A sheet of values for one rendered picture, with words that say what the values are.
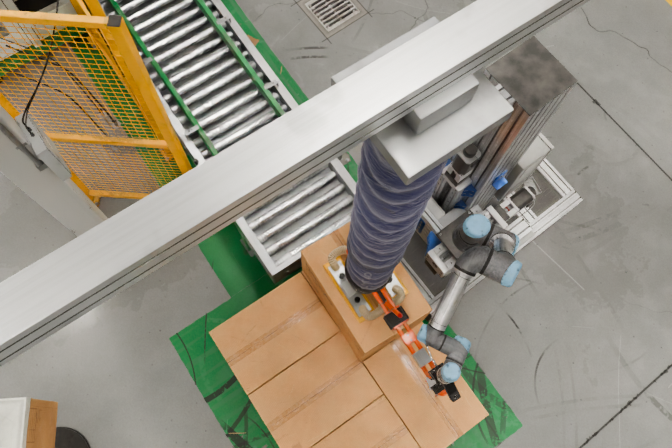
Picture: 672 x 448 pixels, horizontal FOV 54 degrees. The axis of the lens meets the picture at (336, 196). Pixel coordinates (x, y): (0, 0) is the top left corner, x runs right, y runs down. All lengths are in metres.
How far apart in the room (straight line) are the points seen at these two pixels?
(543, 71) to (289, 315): 1.91
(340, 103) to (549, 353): 3.36
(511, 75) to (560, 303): 2.25
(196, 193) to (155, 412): 3.15
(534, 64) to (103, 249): 1.87
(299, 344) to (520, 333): 1.49
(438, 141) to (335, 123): 0.29
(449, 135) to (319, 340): 2.35
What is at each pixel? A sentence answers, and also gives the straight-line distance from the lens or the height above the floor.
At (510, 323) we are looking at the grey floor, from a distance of 4.43.
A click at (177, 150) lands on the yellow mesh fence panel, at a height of 0.98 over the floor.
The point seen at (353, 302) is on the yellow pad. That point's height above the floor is 0.97.
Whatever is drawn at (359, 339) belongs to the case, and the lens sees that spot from 3.30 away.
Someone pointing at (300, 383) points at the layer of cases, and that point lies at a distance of 3.67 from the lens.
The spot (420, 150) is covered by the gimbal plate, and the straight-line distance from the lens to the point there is 1.47.
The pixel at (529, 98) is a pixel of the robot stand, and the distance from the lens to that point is 2.59.
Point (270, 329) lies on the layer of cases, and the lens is 3.71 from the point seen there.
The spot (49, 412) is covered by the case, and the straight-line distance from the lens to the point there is 3.71.
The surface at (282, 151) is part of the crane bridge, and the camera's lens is 1.26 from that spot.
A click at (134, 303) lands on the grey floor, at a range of 4.43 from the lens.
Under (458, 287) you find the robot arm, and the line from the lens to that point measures 2.81.
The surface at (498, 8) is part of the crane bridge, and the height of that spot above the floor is 3.05.
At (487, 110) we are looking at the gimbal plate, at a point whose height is 2.88.
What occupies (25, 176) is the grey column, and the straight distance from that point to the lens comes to 3.06.
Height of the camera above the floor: 4.20
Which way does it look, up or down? 70 degrees down
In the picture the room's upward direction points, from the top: 5 degrees clockwise
